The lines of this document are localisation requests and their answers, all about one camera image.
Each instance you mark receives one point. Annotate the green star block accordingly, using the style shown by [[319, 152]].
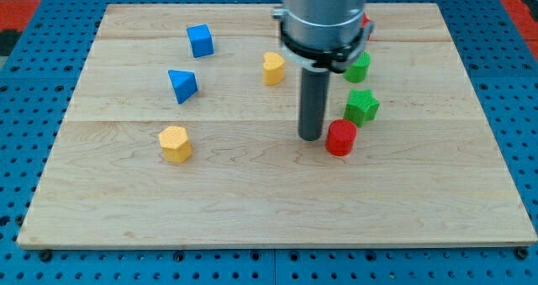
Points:
[[361, 107]]

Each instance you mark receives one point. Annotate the wooden board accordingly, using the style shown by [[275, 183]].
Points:
[[426, 172]]

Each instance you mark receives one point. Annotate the black mounting clamp ring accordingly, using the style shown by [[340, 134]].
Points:
[[335, 60]]

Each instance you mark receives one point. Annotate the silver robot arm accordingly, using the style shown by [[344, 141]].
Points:
[[322, 37]]

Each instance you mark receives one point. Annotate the yellow hexagon block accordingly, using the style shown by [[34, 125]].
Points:
[[175, 144]]

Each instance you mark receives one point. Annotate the yellow heart block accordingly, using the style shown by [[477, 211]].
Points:
[[273, 68]]

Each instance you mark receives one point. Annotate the green rounded block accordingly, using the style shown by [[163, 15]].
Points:
[[357, 72]]

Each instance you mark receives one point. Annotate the blue triangular prism block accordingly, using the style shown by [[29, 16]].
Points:
[[184, 84]]

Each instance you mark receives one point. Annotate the red cylinder block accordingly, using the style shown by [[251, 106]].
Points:
[[341, 137]]

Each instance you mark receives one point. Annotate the red block behind arm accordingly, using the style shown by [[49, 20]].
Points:
[[366, 26]]

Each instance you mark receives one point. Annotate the blue cube block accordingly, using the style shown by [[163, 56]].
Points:
[[201, 40]]

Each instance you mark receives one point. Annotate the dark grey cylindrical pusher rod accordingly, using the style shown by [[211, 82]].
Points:
[[312, 103]]

